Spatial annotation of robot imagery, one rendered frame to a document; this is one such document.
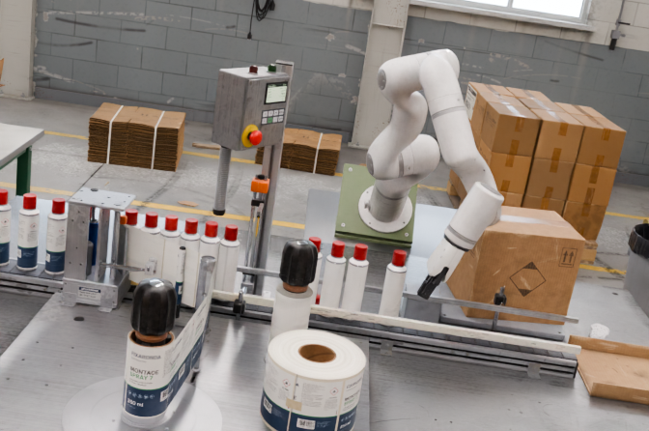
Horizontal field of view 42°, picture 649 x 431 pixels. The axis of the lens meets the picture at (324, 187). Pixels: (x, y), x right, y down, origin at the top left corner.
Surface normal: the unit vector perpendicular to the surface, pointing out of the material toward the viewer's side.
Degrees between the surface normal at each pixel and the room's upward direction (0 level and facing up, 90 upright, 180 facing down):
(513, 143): 90
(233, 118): 90
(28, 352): 0
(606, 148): 90
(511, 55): 90
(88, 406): 0
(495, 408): 0
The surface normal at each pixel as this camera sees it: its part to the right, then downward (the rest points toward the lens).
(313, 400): 0.04, 0.30
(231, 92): -0.61, 0.15
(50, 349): 0.15, -0.94
